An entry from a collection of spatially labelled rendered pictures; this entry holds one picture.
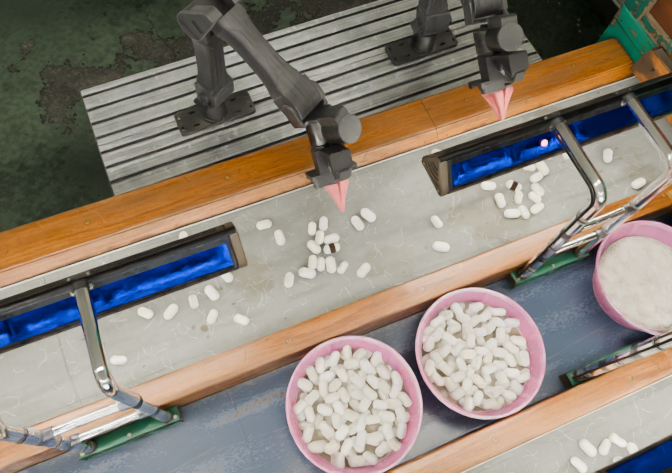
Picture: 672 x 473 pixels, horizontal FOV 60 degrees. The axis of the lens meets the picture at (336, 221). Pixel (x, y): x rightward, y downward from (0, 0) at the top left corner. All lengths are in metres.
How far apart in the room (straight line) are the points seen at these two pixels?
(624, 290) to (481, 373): 0.39
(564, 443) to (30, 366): 1.07
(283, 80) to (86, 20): 1.73
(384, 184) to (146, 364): 0.65
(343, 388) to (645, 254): 0.76
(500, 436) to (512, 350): 0.18
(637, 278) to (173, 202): 1.05
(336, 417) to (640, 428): 0.61
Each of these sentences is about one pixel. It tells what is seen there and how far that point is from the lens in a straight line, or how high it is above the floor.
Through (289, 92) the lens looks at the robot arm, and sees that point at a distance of 1.16.
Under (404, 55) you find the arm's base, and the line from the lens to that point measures 1.68.
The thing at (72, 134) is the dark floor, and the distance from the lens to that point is 2.47.
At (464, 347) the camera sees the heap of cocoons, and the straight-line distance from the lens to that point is 1.29.
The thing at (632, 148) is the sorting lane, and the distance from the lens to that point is 1.64.
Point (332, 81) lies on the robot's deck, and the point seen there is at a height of 0.67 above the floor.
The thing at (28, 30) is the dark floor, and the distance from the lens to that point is 2.85.
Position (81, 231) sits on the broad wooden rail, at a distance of 1.37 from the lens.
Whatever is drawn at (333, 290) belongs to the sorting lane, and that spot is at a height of 0.74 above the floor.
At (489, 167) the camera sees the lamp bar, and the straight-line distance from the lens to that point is 1.06.
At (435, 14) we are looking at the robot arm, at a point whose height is 0.83.
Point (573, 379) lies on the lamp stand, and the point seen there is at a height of 0.71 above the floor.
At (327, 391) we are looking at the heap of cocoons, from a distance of 1.22.
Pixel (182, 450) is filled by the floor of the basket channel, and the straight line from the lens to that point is 1.30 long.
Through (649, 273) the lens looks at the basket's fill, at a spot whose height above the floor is 0.74.
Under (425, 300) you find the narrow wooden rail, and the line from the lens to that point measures 1.26.
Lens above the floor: 1.95
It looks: 66 degrees down
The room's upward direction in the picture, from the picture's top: 7 degrees clockwise
